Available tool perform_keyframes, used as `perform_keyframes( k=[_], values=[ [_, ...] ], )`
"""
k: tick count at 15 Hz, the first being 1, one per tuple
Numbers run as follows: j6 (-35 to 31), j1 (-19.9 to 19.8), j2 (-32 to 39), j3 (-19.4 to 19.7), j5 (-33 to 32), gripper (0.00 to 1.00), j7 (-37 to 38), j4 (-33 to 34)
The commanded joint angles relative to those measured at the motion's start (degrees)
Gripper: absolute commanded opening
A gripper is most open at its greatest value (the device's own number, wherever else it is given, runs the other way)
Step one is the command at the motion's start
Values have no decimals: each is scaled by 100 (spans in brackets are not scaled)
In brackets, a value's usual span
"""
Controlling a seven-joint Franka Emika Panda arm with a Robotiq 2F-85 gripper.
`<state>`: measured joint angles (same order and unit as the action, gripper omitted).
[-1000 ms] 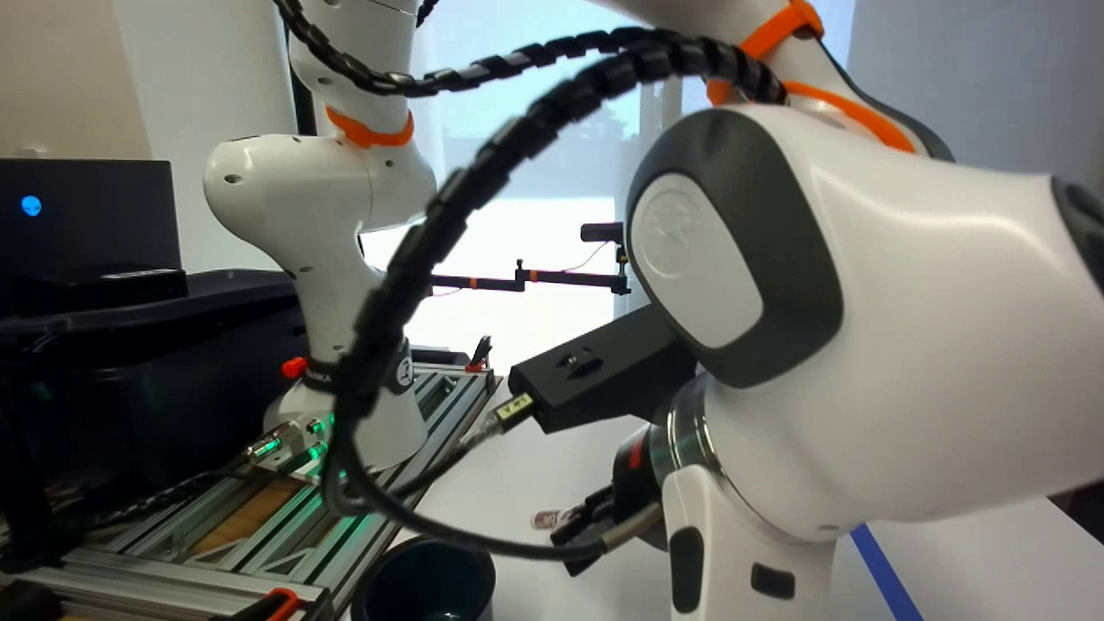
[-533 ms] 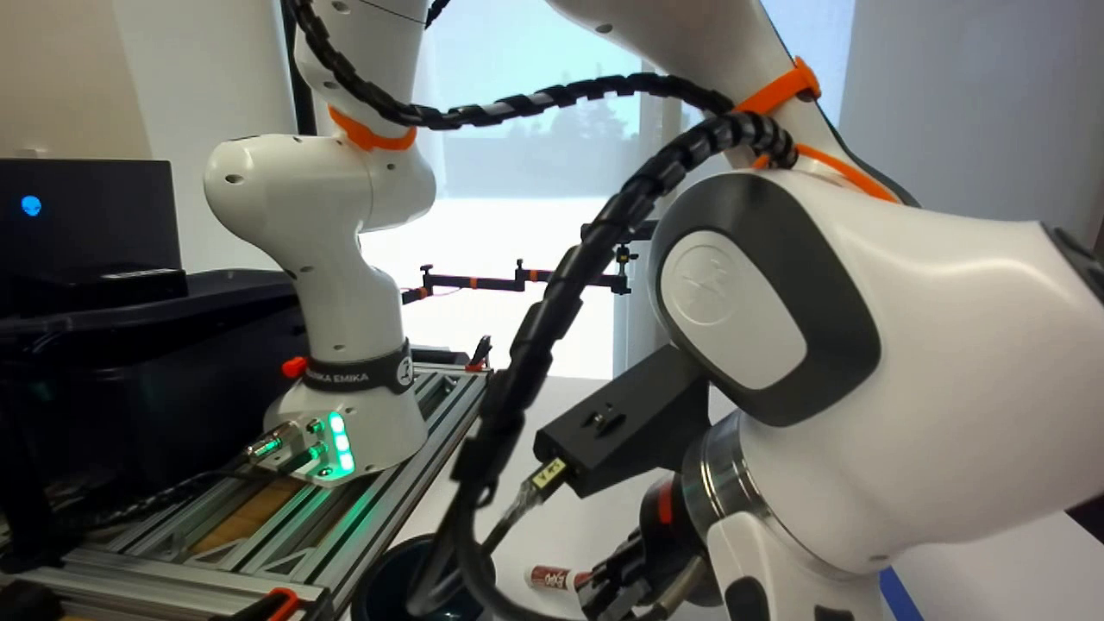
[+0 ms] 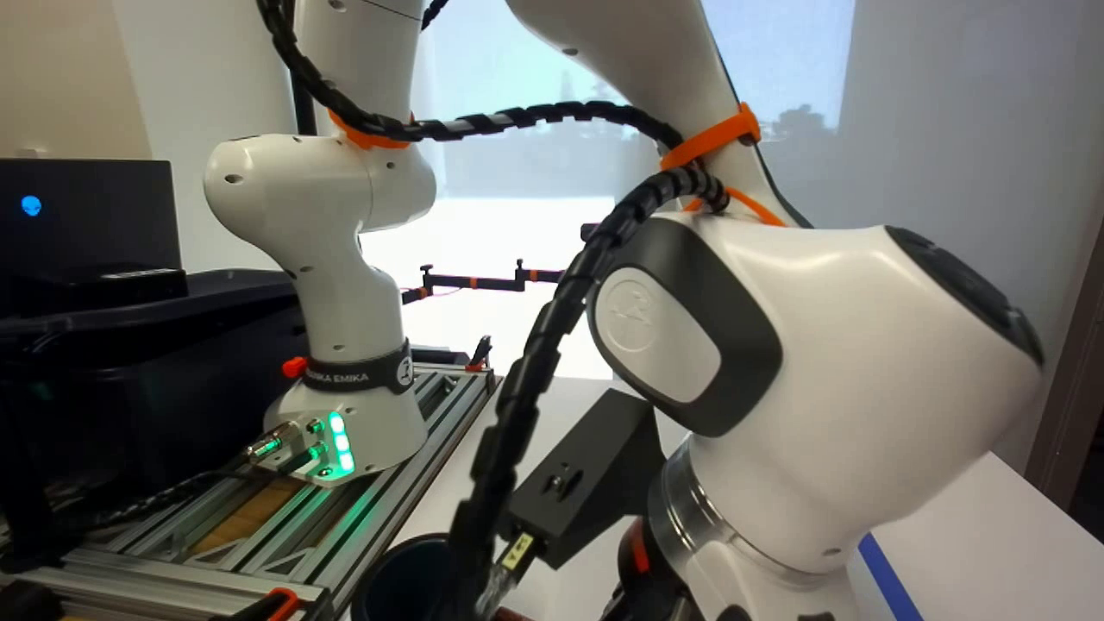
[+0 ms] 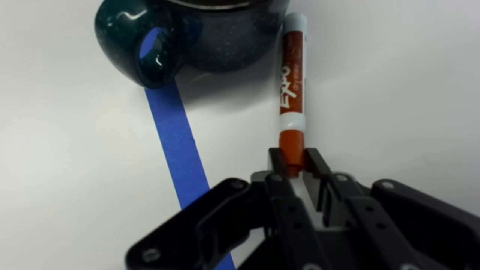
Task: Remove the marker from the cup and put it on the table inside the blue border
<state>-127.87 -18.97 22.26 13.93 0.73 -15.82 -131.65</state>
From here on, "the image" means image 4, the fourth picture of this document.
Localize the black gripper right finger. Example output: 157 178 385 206
303 148 480 270

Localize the orange Expo dry-erase marker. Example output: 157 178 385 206
276 13 309 178

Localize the blue tape strip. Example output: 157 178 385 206
136 28 237 270

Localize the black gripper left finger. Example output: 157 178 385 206
124 148 328 270

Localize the dark teal speckled mug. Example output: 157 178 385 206
94 0 292 91

